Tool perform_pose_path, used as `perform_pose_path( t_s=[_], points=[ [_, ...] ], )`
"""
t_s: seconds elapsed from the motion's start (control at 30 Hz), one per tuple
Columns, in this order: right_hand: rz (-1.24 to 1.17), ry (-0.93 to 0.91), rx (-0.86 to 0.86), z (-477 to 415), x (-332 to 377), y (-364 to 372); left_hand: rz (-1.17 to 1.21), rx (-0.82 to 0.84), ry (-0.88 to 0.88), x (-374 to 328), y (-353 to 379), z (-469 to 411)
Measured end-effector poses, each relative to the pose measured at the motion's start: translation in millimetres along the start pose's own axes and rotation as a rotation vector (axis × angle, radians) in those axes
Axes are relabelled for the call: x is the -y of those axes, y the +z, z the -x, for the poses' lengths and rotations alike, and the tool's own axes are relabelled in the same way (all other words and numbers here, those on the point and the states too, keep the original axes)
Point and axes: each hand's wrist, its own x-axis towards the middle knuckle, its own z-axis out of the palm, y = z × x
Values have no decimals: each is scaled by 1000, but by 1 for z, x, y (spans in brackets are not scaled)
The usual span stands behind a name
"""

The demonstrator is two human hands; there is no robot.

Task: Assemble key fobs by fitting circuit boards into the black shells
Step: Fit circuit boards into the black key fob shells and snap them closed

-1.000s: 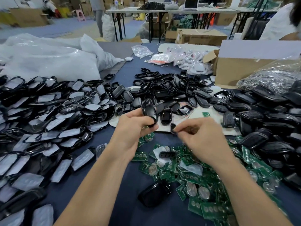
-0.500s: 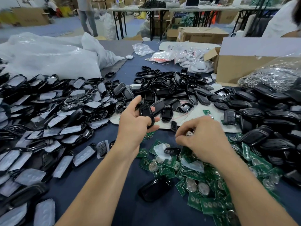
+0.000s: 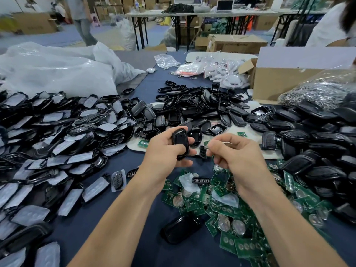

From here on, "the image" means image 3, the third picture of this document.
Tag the person's left hand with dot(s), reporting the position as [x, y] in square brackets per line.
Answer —
[155, 161]

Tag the person's right hand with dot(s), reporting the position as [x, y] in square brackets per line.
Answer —
[244, 166]

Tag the person's left thumb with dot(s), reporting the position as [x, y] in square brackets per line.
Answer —
[182, 164]

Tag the person's right thumb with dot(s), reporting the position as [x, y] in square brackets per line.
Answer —
[215, 149]

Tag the small black key part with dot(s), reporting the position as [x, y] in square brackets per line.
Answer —
[204, 152]

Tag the glossy black key fob shell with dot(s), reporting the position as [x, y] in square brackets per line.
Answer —
[180, 137]

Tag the person's left forearm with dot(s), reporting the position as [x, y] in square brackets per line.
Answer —
[119, 228]

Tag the person's right forearm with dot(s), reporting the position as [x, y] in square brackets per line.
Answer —
[289, 236]

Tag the clear plastic film piece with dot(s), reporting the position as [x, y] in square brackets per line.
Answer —
[226, 198]
[189, 182]

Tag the black rubber button pad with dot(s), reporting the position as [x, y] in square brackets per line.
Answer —
[200, 180]

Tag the single green circuit board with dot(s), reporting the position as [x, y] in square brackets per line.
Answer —
[242, 135]
[143, 144]

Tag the heap of open black casings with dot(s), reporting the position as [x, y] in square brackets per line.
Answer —
[194, 108]

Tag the matte black key fob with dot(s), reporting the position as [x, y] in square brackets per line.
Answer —
[182, 229]

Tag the bagged black key remote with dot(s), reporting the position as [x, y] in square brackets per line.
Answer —
[118, 180]

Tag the pile of green circuit boards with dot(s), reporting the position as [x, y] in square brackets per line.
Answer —
[236, 219]

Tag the scattered silver coin batteries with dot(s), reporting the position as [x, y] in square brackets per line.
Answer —
[236, 226]

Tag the pile of white packets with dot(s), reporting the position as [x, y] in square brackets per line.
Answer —
[219, 69]

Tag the white key cover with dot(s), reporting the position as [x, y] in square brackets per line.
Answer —
[151, 70]

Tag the pile of assembled black remotes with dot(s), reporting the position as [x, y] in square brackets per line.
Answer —
[314, 147]

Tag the large open cardboard box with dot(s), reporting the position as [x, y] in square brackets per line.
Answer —
[283, 77]

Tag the small clear plastic bag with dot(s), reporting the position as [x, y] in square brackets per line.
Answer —
[166, 60]

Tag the brown cardboard box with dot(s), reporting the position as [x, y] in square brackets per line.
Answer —
[236, 43]

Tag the dark blue table cloth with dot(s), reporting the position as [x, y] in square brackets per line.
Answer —
[83, 216]

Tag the large white plastic bag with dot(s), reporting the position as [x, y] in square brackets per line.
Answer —
[116, 63]

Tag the clear bag of metal rings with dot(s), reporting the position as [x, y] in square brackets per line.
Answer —
[319, 88]

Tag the pile of film-covered black shells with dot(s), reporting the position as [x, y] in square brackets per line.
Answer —
[50, 141]

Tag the long folding table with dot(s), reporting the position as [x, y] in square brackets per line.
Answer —
[178, 13]

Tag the white woven sack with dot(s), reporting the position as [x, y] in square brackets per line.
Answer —
[126, 33]

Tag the white laptop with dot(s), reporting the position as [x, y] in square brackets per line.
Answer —
[225, 5]

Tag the heap of dark parts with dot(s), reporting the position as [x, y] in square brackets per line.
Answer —
[178, 8]

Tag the large clear plastic bag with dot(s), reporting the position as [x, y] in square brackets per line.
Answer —
[52, 72]

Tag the large brown carton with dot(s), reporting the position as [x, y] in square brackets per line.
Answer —
[33, 23]

